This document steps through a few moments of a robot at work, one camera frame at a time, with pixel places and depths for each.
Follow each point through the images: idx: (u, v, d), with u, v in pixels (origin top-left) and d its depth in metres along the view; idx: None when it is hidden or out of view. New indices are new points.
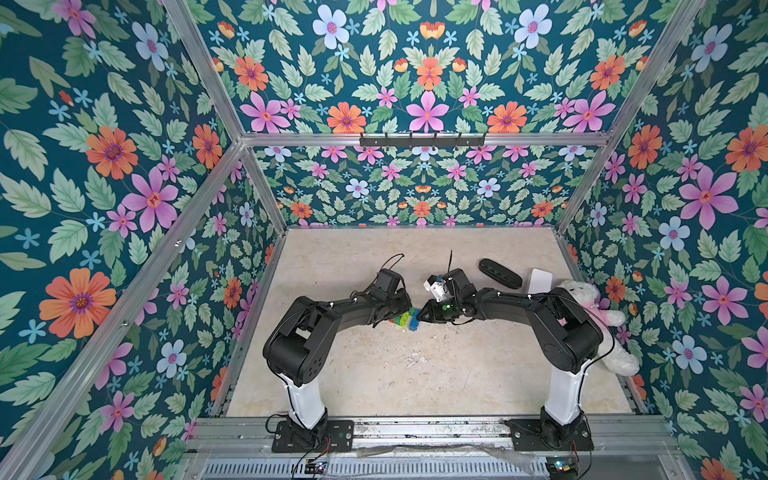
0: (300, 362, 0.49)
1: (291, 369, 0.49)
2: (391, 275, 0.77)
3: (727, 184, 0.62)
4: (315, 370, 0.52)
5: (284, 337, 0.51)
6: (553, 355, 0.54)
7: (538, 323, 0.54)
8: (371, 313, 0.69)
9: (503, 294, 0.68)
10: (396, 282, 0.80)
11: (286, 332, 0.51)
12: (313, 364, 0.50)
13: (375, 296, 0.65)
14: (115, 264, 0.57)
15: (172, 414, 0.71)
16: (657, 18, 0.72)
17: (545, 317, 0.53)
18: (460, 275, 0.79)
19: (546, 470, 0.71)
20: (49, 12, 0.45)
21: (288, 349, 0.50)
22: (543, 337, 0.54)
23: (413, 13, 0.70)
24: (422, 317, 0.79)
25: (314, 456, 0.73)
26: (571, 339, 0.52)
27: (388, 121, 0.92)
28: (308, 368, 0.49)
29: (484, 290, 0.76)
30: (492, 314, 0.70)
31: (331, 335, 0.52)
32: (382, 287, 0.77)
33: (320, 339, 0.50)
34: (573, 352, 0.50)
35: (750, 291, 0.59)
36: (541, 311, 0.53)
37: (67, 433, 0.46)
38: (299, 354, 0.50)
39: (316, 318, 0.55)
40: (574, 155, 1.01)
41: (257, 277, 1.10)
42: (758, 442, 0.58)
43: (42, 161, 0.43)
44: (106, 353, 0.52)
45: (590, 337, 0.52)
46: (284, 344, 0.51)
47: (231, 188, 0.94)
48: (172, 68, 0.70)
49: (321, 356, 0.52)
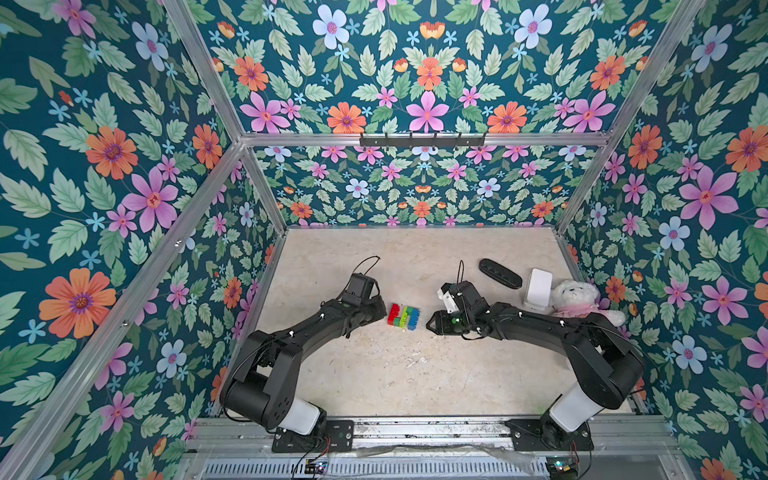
0: (263, 407, 0.44)
1: (256, 413, 0.44)
2: (363, 279, 0.72)
3: (727, 184, 0.62)
4: (282, 411, 0.47)
5: (241, 382, 0.45)
6: (591, 391, 0.49)
7: (579, 357, 0.48)
8: (345, 323, 0.64)
9: (525, 314, 0.61)
10: (369, 285, 0.75)
11: (241, 377, 0.46)
12: (278, 408, 0.45)
13: (348, 303, 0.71)
14: (115, 264, 0.57)
15: (172, 414, 0.71)
16: (658, 18, 0.72)
17: (585, 351, 0.46)
18: (469, 288, 0.72)
19: (546, 470, 0.71)
20: (49, 12, 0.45)
21: (248, 394, 0.45)
22: (584, 372, 0.48)
23: (413, 13, 0.70)
24: (430, 328, 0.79)
25: (314, 456, 0.73)
26: (615, 374, 0.46)
27: (388, 121, 0.92)
28: (273, 411, 0.44)
29: (500, 307, 0.68)
30: (511, 335, 0.64)
31: (291, 373, 0.46)
32: (355, 292, 0.72)
33: (279, 380, 0.45)
34: (618, 388, 0.45)
35: (750, 291, 0.59)
36: (581, 344, 0.47)
37: (67, 433, 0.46)
38: (260, 398, 0.45)
39: (276, 352, 0.49)
40: (574, 155, 1.01)
41: (257, 277, 1.10)
42: (758, 442, 0.58)
43: (42, 161, 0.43)
44: (106, 353, 0.52)
45: (634, 371, 0.46)
46: (242, 389, 0.46)
47: (231, 188, 0.94)
48: (171, 68, 0.70)
49: (286, 395, 0.46)
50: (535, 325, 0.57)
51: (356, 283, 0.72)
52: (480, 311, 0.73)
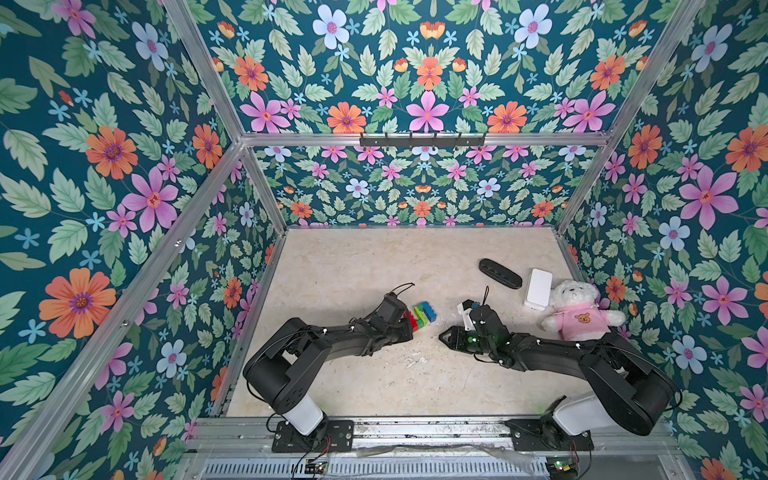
0: (277, 392, 0.45)
1: (268, 395, 0.45)
2: (394, 305, 0.72)
3: (727, 184, 0.62)
4: (293, 400, 0.47)
5: (266, 362, 0.48)
6: (621, 416, 0.47)
7: (598, 379, 0.47)
8: (367, 343, 0.66)
9: (542, 342, 0.61)
10: (398, 312, 0.75)
11: (271, 354, 0.48)
12: (291, 396, 0.46)
13: (375, 327, 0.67)
14: (115, 265, 0.57)
15: (172, 414, 0.71)
16: (657, 18, 0.72)
17: (604, 372, 0.45)
18: (491, 316, 0.70)
19: (546, 470, 0.71)
20: (49, 12, 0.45)
21: (267, 374, 0.47)
22: (606, 396, 0.47)
23: (413, 13, 0.70)
24: (445, 342, 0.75)
25: (314, 456, 0.73)
26: (640, 397, 0.44)
27: (388, 121, 0.92)
28: (285, 398, 0.45)
29: (519, 338, 0.68)
30: (535, 365, 0.63)
31: (316, 364, 0.48)
32: (384, 317, 0.73)
33: (302, 369, 0.47)
34: (647, 412, 0.42)
35: (750, 291, 0.59)
36: (597, 365, 0.46)
37: (67, 433, 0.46)
38: (278, 382, 0.46)
39: (306, 344, 0.52)
40: (574, 155, 1.01)
41: (257, 277, 1.10)
42: (758, 442, 0.58)
43: (42, 161, 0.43)
44: (106, 353, 0.52)
45: (662, 389, 0.44)
46: (264, 367, 0.48)
47: (231, 188, 0.94)
48: (171, 68, 0.70)
49: (302, 386, 0.48)
50: (551, 348, 0.58)
51: (386, 307, 0.73)
52: (501, 341, 0.71)
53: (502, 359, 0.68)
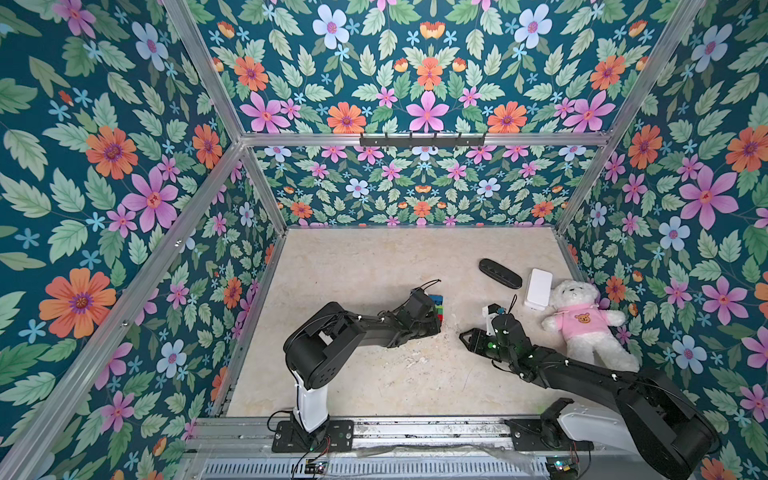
0: (313, 368, 0.49)
1: (305, 370, 0.49)
2: (422, 302, 0.74)
3: (727, 184, 0.62)
4: (326, 378, 0.51)
5: (306, 337, 0.53)
6: (654, 455, 0.44)
7: (636, 418, 0.44)
8: (393, 336, 0.68)
9: (571, 363, 0.58)
10: (426, 308, 0.76)
11: (310, 332, 0.52)
12: (325, 371, 0.49)
13: (401, 321, 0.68)
14: (115, 265, 0.57)
15: (172, 414, 0.71)
16: (658, 18, 0.72)
17: (644, 411, 0.43)
18: (516, 327, 0.67)
19: (546, 470, 0.71)
20: (49, 12, 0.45)
21: (306, 350, 0.51)
22: (641, 435, 0.45)
23: (413, 13, 0.70)
24: (463, 342, 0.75)
25: (314, 456, 0.73)
26: (678, 439, 0.41)
27: (388, 121, 0.92)
28: (320, 374, 0.48)
29: (544, 353, 0.66)
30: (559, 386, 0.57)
31: (349, 349, 0.51)
32: (411, 312, 0.75)
33: (338, 349, 0.50)
34: (684, 457, 0.40)
35: (751, 291, 0.58)
36: (636, 402, 0.43)
37: (67, 433, 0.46)
38: (314, 359, 0.50)
39: (342, 327, 0.55)
40: (574, 155, 1.01)
41: (257, 277, 1.10)
42: (758, 442, 0.58)
43: (42, 161, 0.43)
44: (107, 353, 0.52)
45: (703, 435, 0.42)
46: (303, 344, 0.51)
47: (231, 188, 0.94)
48: (172, 68, 0.70)
49: (335, 365, 0.51)
50: (583, 373, 0.54)
51: (413, 303, 0.75)
52: (523, 353, 0.69)
53: (521, 372, 0.67)
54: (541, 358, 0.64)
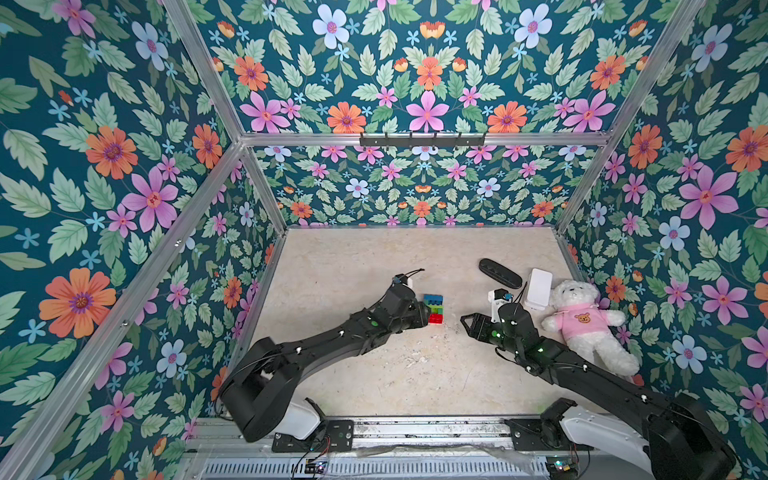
0: (249, 417, 0.43)
1: (241, 420, 0.43)
2: (399, 297, 0.64)
3: (727, 184, 0.62)
4: (268, 424, 0.45)
5: (238, 385, 0.45)
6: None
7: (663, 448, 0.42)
8: (365, 343, 0.59)
9: (589, 368, 0.55)
10: (404, 303, 0.66)
11: (240, 380, 0.45)
12: (263, 421, 0.43)
13: (378, 321, 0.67)
14: (115, 264, 0.57)
15: (172, 414, 0.71)
16: (658, 18, 0.72)
17: (676, 442, 0.40)
18: (524, 318, 0.63)
19: (546, 470, 0.71)
20: (49, 12, 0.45)
21: (238, 399, 0.45)
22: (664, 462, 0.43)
23: (413, 13, 0.70)
24: (466, 327, 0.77)
25: (314, 456, 0.73)
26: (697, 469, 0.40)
27: (388, 121, 0.92)
28: (257, 424, 0.42)
29: (555, 348, 0.62)
30: (571, 387, 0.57)
31: (284, 391, 0.43)
32: (390, 309, 0.65)
33: (269, 397, 0.43)
34: None
35: (750, 291, 0.59)
36: (666, 434, 0.41)
37: (67, 433, 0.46)
38: (248, 408, 0.44)
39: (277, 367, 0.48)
40: (574, 155, 1.01)
41: (257, 277, 1.10)
42: (757, 442, 0.58)
43: (41, 160, 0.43)
44: (107, 353, 0.52)
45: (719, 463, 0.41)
46: (237, 392, 0.45)
47: (231, 188, 0.94)
48: (171, 68, 0.70)
49: (273, 411, 0.44)
50: (606, 387, 0.50)
51: (390, 299, 0.65)
52: (531, 347, 0.66)
53: (529, 365, 0.63)
54: (553, 356, 0.60)
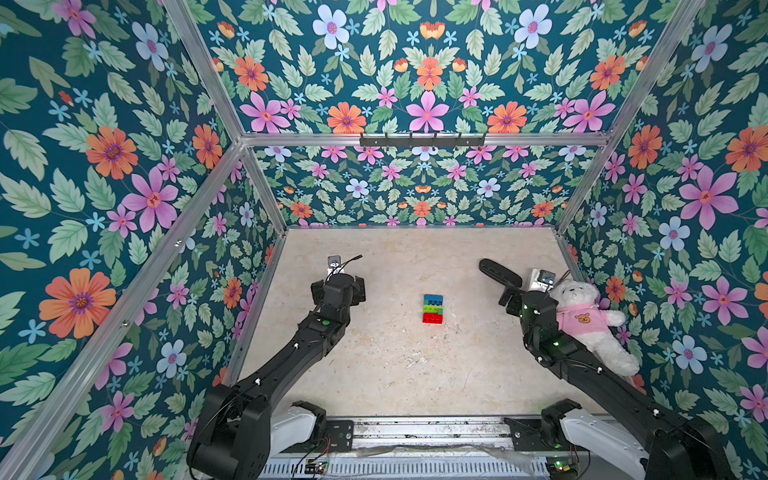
0: (235, 463, 0.40)
1: (227, 471, 0.41)
2: (338, 289, 0.63)
3: (727, 184, 0.62)
4: (254, 466, 0.43)
5: (207, 441, 0.42)
6: None
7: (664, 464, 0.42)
8: (327, 341, 0.60)
9: (603, 372, 0.53)
10: (345, 292, 0.65)
11: (206, 438, 0.42)
12: (253, 461, 0.42)
13: (329, 317, 0.66)
14: (115, 264, 0.57)
15: (172, 414, 0.71)
16: (658, 18, 0.72)
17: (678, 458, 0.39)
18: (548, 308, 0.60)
19: (546, 470, 0.71)
20: (49, 12, 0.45)
21: (216, 454, 0.42)
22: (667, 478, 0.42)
23: (413, 13, 0.70)
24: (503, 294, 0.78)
25: (314, 456, 0.73)
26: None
27: (388, 121, 0.92)
28: (249, 466, 0.41)
29: (572, 345, 0.60)
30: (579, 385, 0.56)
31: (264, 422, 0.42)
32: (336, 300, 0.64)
33: (252, 434, 0.40)
34: None
35: (751, 291, 0.58)
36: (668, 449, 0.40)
37: (67, 433, 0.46)
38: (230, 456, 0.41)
39: (243, 404, 0.44)
40: (574, 155, 1.01)
41: (257, 277, 1.10)
42: (758, 443, 0.58)
43: (41, 161, 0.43)
44: (106, 353, 0.52)
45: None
46: (211, 447, 0.43)
47: (231, 188, 0.94)
48: (172, 68, 0.70)
49: (260, 447, 0.43)
50: (616, 392, 0.49)
51: (332, 293, 0.62)
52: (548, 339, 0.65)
53: (541, 356, 0.62)
54: (568, 352, 0.58)
